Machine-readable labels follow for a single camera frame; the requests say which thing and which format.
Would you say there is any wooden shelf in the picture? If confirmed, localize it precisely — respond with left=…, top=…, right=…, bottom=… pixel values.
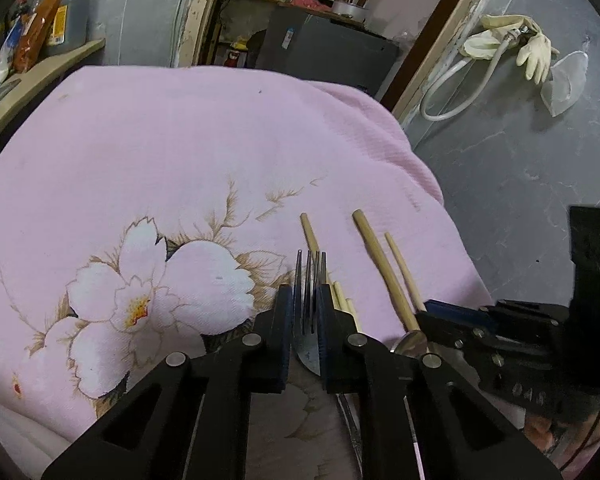
left=0, top=39, right=106, bottom=158

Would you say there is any metal fork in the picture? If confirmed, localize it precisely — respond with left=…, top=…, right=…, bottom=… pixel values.
left=294, top=250, right=363, bottom=463

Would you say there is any white and blue packet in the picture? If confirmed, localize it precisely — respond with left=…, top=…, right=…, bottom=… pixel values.
left=0, top=15, right=25, bottom=89

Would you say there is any cream rubber glove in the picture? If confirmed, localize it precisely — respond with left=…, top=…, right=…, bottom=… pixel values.
left=461, top=14, right=541, bottom=59
left=516, top=34, right=561, bottom=85

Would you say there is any orange snack packet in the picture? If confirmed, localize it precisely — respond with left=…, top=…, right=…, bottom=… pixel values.
left=11, top=0, right=67, bottom=74

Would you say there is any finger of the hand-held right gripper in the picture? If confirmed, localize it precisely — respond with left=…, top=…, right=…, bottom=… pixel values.
left=424, top=299, right=574, bottom=334
left=416, top=312, right=507, bottom=387

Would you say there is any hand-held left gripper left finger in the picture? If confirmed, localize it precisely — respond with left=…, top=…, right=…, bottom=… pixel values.
left=40, top=284, right=295, bottom=480

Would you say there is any wooden chopstick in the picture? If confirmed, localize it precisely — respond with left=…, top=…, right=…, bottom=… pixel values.
left=383, top=232, right=428, bottom=313
left=300, top=213, right=332, bottom=285

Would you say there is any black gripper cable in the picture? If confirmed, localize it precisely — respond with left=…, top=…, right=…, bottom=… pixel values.
left=572, top=407, right=600, bottom=463

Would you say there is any pink floral blanket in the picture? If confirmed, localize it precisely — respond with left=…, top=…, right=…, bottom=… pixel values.
left=0, top=64, right=493, bottom=480

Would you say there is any grey cabinet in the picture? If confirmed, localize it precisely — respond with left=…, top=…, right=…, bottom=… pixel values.
left=259, top=5, right=402, bottom=107

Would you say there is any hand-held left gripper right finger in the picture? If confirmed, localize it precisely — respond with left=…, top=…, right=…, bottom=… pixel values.
left=318, top=284, right=563, bottom=480

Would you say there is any metal pot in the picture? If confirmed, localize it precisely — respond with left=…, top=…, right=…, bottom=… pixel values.
left=331, top=0, right=371, bottom=24

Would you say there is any person's right hand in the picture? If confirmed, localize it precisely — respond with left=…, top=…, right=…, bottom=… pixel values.
left=522, top=411, right=557, bottom=453

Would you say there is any clear plastic bag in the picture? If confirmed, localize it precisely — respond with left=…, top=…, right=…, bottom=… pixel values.
left=539, top=50, right=592, bottom=118

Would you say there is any white hose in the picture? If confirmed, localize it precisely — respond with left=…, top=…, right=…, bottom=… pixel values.
left=419, top=35, right=512, bottom=122

